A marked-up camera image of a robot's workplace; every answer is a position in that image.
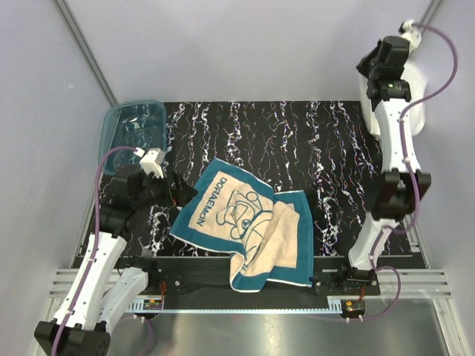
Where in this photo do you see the small circuit board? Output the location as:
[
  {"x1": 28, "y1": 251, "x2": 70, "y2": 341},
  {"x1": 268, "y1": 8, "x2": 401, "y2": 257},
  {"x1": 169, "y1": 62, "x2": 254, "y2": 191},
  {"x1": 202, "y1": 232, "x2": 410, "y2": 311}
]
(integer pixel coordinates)
[
  {"x1": 143, "y1": 299, "x2": 163, "y2": 310},
  {"x1": 344, "y1": 300, "x2": 366, "y2": 312}
]

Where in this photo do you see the right small circuit board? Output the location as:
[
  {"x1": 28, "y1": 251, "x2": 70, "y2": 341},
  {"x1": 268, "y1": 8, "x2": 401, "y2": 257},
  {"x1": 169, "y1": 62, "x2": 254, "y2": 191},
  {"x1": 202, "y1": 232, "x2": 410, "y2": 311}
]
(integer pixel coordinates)
[{"x1": 344, "y1": 300, "x2": 366, "y2": 312}]

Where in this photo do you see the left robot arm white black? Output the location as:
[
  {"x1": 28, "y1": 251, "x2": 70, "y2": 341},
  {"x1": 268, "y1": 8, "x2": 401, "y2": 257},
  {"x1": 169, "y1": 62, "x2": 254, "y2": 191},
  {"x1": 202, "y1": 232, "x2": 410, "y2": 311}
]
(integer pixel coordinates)
[{"x1": 34, "y1": 165, "x2": 197, "y2": 355}]

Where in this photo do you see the aluminium frame rail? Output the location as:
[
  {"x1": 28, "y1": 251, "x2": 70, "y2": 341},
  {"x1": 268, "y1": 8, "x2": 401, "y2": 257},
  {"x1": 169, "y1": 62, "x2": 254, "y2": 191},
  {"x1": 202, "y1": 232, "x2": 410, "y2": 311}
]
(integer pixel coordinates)
[{"x1": 47, "y1": 268, "x2": 453, "y2": 303}]

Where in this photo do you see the teal transparent plastic bin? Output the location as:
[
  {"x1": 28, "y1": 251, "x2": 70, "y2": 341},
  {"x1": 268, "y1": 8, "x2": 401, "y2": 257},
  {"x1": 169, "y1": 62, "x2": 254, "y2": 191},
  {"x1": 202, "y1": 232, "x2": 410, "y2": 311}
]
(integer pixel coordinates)
[{"x1": 98, "y1": 99, "x2": 167, "y2": 165}]

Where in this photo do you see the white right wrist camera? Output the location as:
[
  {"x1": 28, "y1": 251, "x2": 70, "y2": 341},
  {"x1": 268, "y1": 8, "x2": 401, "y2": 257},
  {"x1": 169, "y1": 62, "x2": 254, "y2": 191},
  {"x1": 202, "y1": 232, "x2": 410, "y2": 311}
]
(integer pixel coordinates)
[{"x1": 398, "y1": 19, "x2": 422, "y2": 53}]

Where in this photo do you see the white towel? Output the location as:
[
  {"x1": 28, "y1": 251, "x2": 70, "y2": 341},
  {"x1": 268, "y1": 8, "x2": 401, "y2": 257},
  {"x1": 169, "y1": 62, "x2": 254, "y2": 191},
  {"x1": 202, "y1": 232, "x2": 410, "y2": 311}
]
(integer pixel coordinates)
[{"x1": 358, "y1": 59, "x2": 430, "y2": 137}]

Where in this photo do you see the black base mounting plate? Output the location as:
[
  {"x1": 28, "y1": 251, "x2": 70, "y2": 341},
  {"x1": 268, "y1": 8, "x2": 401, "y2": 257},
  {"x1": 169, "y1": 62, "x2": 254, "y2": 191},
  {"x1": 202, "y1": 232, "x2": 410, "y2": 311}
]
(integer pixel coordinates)
[{"x1": 115, "y1": 256, "x2": 381, "y2": 297}]

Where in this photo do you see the teal beige Doraemon towel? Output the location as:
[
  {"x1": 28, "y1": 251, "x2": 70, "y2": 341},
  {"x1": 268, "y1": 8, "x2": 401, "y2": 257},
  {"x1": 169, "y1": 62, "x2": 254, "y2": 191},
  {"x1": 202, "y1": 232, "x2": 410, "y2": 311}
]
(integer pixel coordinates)
[{"x1": 170, "y1": 158, "x2": 314, "y2": 276}]

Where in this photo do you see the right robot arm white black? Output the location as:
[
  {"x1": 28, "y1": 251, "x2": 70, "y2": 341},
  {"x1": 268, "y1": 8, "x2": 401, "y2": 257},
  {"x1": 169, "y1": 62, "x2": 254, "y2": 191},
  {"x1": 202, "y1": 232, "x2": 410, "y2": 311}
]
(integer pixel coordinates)
[{"x1": 333, "y1": 34, "x2": 431, "y2": 294}]

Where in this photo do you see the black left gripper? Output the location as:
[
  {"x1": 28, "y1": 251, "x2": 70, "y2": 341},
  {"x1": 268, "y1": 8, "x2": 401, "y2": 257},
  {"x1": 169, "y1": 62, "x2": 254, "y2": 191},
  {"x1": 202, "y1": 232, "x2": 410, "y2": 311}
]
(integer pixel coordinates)
[{"x1": 134, "y1": 168, "x2": 198, "y2": 211}]

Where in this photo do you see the left small circuit board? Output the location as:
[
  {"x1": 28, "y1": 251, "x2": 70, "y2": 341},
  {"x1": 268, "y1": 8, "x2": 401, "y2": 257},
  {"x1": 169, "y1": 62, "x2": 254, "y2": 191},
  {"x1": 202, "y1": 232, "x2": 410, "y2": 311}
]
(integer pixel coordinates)
[{"x1": 143, "y1": 299, "x2": 163, "y2": 310}]

